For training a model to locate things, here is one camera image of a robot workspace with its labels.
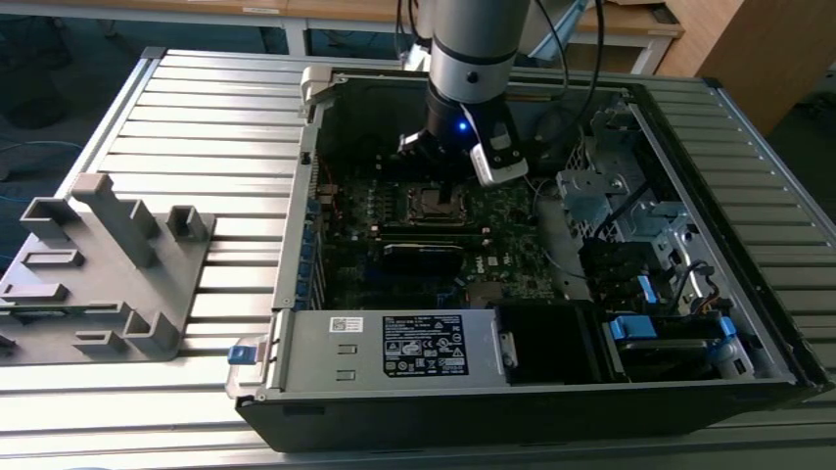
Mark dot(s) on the hard disk in blue carrier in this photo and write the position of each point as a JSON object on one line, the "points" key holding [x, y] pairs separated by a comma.
{"points": [[663, 355]]}

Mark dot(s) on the silver power supply unit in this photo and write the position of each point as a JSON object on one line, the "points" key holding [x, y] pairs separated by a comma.
{"points": [[314, 362]]}

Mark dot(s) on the wooden cabinet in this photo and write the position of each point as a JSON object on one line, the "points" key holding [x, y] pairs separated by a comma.
{"points": [[771, 49]]}

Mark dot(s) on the beige case release latch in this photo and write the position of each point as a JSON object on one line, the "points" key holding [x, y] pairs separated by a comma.
{"points": [[316, 80]]}

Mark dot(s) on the black open PC case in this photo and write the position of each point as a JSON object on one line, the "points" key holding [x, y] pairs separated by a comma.
{"points": [[458, 426]]}

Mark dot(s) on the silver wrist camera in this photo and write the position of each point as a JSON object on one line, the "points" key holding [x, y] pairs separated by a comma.
{"points": [[503, 171]]}

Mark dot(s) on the silver metal drive cage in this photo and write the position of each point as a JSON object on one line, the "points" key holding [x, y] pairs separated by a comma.
{"points": [[588, 188]]}

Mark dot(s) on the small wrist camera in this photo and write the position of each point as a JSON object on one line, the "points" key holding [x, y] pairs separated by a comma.
{"points": [[411, 144]]}

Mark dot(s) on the green Dell motherboard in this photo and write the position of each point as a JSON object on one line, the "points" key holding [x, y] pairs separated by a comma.
{"points": [[523, 254]]}

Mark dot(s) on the CPU with silver top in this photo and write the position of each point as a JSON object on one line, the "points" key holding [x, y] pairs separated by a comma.
{"points": [[431, 208]]}

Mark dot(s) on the green RAM stick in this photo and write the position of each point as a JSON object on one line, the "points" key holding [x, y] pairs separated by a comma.
{"points": [[39, 309]]}

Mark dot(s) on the black graphics card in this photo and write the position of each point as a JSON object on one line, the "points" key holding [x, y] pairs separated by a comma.
{"points": [[422, 259]]}

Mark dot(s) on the small finned heatsink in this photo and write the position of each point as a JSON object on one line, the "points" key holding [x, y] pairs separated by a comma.
{"points": [[484, 294]]}

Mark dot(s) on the blue plastic clip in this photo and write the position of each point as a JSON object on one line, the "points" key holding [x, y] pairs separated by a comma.
{"points": [[646, 289]]}

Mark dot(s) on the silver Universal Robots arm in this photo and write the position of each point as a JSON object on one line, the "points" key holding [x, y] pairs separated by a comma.
{"points": [[470, 49]]}

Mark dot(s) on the blue case latch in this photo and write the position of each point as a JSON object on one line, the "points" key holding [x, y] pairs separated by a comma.
{"points": [[242, 353]]}

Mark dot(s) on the wooden desk white frame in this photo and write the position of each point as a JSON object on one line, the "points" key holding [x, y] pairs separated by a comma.
{"points": [[627, 29], [163, 4]]}

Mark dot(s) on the CPU socket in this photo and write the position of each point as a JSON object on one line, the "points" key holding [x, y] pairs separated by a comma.
{"points": [[408, 219]]}

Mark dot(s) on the grey plastic parts rack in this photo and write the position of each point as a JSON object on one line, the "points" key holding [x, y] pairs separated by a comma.
{"points": [[118, 274]]}

